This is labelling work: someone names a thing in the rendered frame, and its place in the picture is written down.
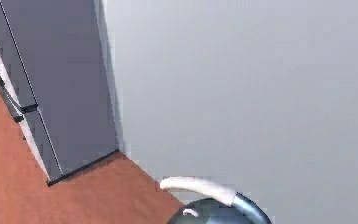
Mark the black fridge handle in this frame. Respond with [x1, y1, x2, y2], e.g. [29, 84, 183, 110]
[0, 44, 25, 124]

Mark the grey fridge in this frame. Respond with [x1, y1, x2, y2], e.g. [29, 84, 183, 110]
[0, 0, 121, 187]

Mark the silver kettle with white handle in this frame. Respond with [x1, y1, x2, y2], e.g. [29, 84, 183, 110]
[159, 176, 273, 224]

